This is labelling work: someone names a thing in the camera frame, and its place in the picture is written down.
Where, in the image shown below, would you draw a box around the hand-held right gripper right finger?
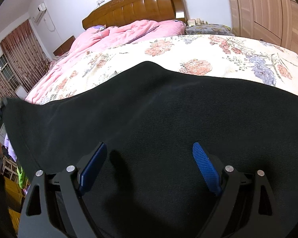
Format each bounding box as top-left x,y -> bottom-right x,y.
192,142 -> 287,238

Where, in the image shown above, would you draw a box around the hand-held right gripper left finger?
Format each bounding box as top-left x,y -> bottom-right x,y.
17,142 -> 108,238

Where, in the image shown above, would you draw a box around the black pants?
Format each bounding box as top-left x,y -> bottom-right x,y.
2,61 -> 298,238

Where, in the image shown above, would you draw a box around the green cloth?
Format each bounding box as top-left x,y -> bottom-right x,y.
16,166 -> 28,189

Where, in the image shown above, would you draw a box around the light wooden chair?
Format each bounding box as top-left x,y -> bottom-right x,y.
2,157 -> 18,182

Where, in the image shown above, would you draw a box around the purple cloth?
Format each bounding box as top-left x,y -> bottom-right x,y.
4,133 -> 17,162

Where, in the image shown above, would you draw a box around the floral bedspread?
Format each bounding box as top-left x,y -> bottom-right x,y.
38,34 -> 298,106

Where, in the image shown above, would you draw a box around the dark brown wooden nightstand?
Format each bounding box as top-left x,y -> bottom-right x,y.
53,35 -> 76,56

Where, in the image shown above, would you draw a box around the barred window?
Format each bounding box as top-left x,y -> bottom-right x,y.
0,55 -> 21,91

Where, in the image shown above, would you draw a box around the reddish patterned curtain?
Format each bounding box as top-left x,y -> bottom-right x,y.
0,20 -> 51,92

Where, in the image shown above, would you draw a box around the nightstand with floral cloth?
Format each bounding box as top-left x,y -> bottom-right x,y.
184,23 -> 234,36

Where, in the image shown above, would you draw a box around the pink quilt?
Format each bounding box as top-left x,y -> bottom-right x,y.
25,19 -> 187,105

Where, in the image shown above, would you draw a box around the white air conditioner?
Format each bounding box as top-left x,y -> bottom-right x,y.
33,2 -> 47,23

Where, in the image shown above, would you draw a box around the wooden headboard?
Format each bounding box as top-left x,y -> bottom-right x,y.
82,0 -> 188,30

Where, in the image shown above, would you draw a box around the light wooden wardrobe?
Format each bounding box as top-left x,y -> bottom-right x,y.
225,0 -> 298,60

